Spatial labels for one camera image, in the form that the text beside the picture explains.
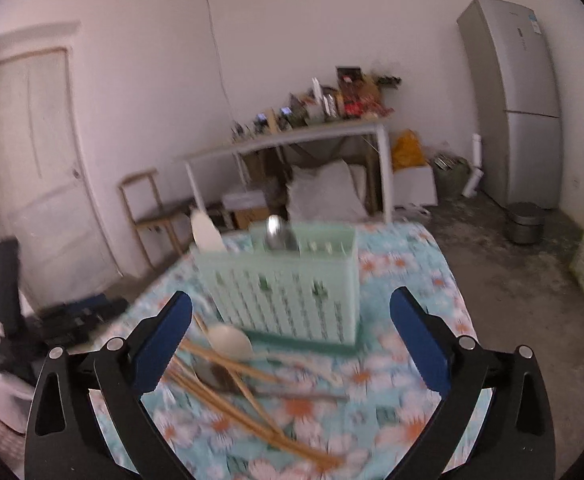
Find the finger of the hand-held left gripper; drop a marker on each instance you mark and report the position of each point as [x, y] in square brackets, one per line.
[82, 332]
[87, 310]

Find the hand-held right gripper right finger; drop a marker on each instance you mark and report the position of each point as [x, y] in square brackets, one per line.
[419, 340]

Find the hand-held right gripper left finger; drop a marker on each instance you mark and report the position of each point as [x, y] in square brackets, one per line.
[164, 340]

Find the metal spoon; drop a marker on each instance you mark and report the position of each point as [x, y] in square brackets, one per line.
[278, 232]
[217, 377]

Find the wooden spatula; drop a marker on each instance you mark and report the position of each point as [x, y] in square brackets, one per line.
[229, 342]

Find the green plastic utensil basket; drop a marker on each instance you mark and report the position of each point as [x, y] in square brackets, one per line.
[282, 300]

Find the bunch of wooden chopsticks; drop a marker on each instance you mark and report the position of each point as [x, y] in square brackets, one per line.
[297, 442]

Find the person's left hand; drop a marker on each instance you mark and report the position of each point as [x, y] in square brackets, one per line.
[12, 400]

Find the white door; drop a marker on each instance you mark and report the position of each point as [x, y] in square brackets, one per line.
[37, 170]

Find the wooden chair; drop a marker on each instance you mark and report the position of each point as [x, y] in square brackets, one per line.
[157, 212]

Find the brown cardboard box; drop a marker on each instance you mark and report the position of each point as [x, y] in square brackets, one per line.
[251, 219]

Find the white box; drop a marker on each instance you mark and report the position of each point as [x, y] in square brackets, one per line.
[414, 185]

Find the metal bin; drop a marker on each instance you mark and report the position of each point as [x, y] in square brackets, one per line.
[524, 225]

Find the grey box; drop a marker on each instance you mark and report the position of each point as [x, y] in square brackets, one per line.
[244, 199]

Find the grey-green bag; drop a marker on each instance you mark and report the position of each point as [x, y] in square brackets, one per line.
[451, 180]

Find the white sack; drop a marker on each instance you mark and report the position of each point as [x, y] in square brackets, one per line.
[322, 190]

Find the yellow plastic bag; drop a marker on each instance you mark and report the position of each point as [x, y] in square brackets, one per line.
[407, 152]

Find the black charger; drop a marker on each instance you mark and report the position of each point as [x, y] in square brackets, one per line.
[238, 132]

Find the white table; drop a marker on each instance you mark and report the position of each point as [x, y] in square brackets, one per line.
[322, 132]

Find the red snack packets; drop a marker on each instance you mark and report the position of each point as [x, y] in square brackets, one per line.
[371, 110]

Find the small black device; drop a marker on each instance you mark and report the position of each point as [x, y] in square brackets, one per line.
[261, 121]

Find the wooden block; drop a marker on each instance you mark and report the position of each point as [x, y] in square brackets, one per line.
[272, 121]

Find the tall dark soda bottle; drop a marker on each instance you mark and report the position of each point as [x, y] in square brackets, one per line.
[348, 102]

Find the silver striped box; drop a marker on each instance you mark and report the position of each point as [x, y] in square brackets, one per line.
[331, 105]

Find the small cardboard box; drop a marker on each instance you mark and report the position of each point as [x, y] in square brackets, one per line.
[370, 89]

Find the black gadget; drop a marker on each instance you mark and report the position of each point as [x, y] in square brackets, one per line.
[389, 80]

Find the clear plastic tube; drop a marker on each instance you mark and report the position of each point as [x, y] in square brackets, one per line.
[317, 90]

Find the silver refrigerator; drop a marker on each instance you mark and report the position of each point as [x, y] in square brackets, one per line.
[516, 85]

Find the dark brown box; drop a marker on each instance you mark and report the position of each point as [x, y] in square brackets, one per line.
[349, 75]

